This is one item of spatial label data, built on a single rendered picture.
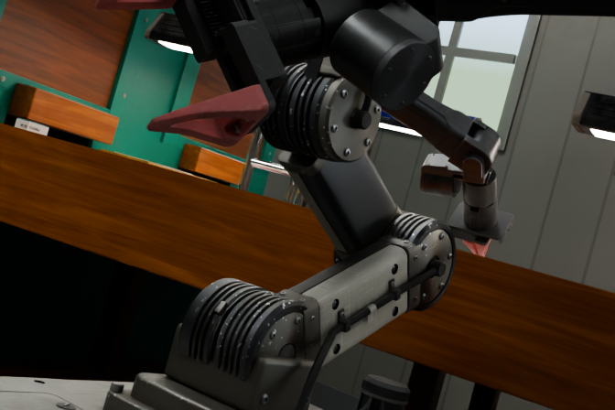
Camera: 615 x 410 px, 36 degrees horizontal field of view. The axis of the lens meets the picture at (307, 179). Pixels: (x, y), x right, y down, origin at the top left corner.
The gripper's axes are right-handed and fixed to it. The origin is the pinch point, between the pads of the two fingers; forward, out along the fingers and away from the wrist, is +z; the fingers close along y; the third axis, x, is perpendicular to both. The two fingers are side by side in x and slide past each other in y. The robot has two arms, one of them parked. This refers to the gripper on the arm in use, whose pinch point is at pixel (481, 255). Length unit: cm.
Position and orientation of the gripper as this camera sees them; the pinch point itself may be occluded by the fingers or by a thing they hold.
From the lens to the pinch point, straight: 178.9
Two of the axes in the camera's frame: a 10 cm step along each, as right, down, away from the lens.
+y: -8.7, -2.2, 4.5
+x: -4.8, 6.2, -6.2
